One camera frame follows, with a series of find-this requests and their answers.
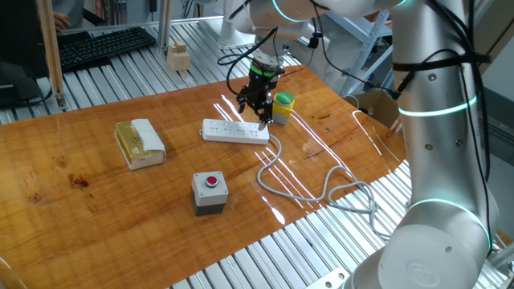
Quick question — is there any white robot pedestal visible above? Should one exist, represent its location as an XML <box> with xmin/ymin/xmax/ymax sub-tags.
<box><xmin>198</xmin><ymin>0</ymin><xmax>258</xmax><ymax>51</ymax></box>

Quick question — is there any black monitor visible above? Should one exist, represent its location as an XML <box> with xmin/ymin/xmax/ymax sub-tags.
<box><xmin>0</xmin><ymin>0</ymin><xmax>53</xmax><ymax>109</ymax></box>

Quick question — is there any white four-socket power strip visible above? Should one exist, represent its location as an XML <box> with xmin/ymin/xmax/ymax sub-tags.
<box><xmin>199</xmin><ymin>117</ymin><xmax>271</xmax><ymax>146</ymax></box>

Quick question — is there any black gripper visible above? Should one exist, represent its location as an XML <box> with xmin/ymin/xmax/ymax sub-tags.
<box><xmin>236</xmin><ymin>73</ymin><xmax>282</xmax><ymax>132</ymax></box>

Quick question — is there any grey power strip cord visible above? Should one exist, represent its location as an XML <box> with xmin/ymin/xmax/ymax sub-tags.
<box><xmin>255</xmin><ymin>134</ymin><xmax>393</xmax><ymax>242</ymax></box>

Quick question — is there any wooden block puzzle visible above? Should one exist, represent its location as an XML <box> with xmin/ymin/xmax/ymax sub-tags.
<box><xmin>166</xmin><ymin>39</ymin><xmax>192</xmax><ymax>72</ymax></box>

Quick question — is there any green button yellow box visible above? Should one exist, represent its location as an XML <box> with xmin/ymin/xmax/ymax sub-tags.
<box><xmin>271</xmin><ymin>91</ymin><xmax>296</xmax><ymax>126</ymax></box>

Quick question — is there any white metal shelf rack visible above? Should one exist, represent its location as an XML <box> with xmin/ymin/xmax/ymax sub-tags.
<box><xmin>324</xmin><ymin>7</ymin><xmax>398</xmax><ymax>97</ymax></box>

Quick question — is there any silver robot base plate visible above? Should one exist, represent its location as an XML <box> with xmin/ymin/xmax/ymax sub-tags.
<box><xmin>304</xmin><ymin>267</ymin><xmax>350</xmax><ymax>289</ymax></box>

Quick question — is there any person hand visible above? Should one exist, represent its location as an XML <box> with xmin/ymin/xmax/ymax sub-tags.
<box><xmin>52</xmin><ymin>10</ymin><xmax>71</xmax><ymax>34</ymax></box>

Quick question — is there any tan wooden post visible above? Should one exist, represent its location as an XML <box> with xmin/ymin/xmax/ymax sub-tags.
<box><xmin>35</xmin><ymin>0</ymin><xmax>67</xmax><ymax>109</ymax></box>

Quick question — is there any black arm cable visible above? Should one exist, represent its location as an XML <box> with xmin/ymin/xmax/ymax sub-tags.
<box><xmin>216</xmin><ymin>0</ymin><xmax>334</xmax><ymax>97</ymax></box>

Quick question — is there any gold tissue pack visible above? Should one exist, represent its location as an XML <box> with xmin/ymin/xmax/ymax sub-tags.
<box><xmin>113</xmin><ymin>118</ymin><xmax>167</xmax><ymax>172</ymax></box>

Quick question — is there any black keyboard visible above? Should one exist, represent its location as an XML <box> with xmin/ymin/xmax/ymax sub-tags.
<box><xmin>55</xmin><ymin>26</ymin><xmax>157</xmax><ymax>73</ymax></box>

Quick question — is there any brown wood-pattern mat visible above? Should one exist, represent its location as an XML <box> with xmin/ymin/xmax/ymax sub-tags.
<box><xmin>0</xmin><ymin>63</ymin><xmax>406</xmax><ymax>289</ymax></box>

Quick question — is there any aluminium frame profile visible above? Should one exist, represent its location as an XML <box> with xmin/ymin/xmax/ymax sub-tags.
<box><xmin>156</xmin><ymin>0</ymin><xmax>173</xmax><ymax>51</ymax></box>

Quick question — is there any cardboard box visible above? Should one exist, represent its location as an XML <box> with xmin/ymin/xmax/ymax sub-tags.
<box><xmin>345</xmin><ymin>88</ymin><xmax>401</xmax><ymax>129</ymax></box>

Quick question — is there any red button grey box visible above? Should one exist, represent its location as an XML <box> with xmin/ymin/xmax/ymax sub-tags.
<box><xmin>190</xmin><ymin>170</ymin><xmax>230</xmax><ymax>218</ymax></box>

